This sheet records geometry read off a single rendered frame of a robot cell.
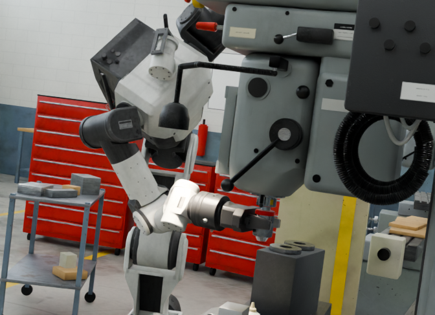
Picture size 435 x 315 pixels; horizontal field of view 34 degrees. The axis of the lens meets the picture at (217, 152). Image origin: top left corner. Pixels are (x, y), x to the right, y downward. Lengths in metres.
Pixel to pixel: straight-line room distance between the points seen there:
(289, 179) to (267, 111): 0.16
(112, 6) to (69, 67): 1.25
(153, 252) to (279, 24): 1.05
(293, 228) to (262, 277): 1.48
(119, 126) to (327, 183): 0.67
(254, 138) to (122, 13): 10.40
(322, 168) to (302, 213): 1.90
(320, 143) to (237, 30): 0.31
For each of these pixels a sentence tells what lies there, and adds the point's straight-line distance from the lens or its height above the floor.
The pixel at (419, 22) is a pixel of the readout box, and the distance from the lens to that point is 1.28.
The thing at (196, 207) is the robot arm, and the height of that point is 1.25.
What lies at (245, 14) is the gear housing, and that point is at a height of 1.71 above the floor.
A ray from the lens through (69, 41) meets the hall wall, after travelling 12.31.
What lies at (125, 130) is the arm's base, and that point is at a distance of 1.97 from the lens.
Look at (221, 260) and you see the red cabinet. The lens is 6.54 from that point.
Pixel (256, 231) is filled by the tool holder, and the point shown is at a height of 1.22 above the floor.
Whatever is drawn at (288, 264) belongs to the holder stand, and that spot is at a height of 1.10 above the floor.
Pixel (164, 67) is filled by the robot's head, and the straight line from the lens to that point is 1.93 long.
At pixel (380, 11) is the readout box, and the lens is 1.29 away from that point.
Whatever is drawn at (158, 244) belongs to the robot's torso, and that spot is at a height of 1.03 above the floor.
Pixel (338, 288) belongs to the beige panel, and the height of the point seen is 0.74.
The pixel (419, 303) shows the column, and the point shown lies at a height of 1.16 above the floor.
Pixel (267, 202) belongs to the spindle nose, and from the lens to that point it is 1.67.
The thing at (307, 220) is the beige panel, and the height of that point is 1.03.
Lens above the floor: 1.48
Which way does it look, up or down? 3 degrees down
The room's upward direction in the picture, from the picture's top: 7 degrees clockwise
